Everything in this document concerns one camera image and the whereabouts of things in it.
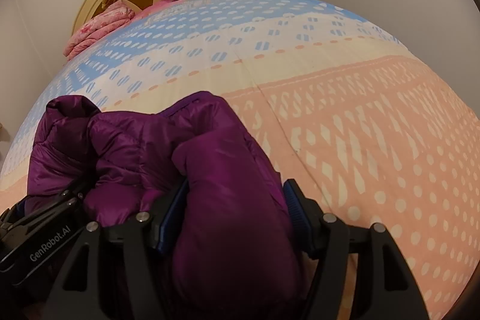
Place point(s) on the purple quilted down jacket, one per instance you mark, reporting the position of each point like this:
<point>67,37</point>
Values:
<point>225,185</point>

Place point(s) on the pink folded floral quilt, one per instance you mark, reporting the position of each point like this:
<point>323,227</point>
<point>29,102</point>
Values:
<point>101,24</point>

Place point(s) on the pastel dotted bed blanket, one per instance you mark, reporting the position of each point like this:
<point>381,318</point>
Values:
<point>356,117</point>

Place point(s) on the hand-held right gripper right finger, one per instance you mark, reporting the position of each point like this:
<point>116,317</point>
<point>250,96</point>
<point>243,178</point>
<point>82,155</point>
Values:
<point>296,211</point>

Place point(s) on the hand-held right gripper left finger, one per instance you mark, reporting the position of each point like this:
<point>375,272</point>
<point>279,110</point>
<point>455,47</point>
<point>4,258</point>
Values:
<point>174,218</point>

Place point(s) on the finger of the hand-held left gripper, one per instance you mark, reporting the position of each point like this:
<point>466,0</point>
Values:
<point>65,200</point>

